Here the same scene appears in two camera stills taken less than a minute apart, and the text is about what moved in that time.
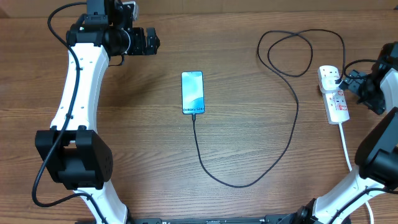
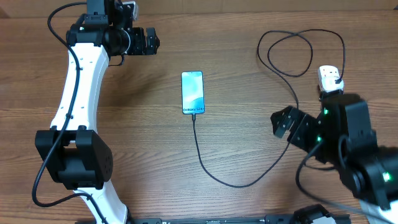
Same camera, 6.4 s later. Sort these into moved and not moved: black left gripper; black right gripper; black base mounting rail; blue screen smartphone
Moved: black right gripper
Not moved: black base mounting rail; blue screen smartphone; black left gripper
